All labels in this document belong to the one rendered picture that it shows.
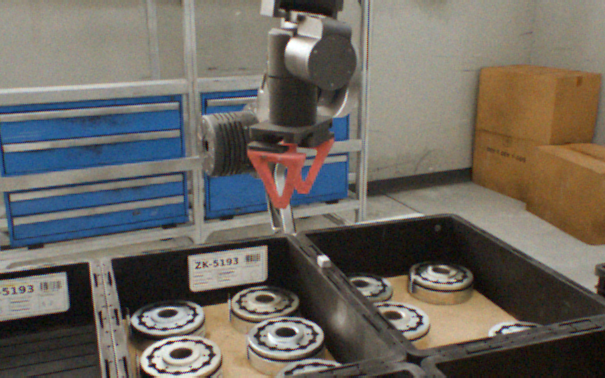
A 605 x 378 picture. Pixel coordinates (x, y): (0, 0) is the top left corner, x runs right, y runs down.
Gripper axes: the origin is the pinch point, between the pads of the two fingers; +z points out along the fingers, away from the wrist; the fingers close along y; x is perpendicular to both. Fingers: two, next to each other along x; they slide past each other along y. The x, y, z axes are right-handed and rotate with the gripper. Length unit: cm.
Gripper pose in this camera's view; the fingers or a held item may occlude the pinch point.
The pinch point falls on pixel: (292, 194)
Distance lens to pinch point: 80.7
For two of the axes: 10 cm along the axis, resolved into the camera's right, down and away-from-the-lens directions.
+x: -9.0, -1.4, 4.1
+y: 4.3, -2.8, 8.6
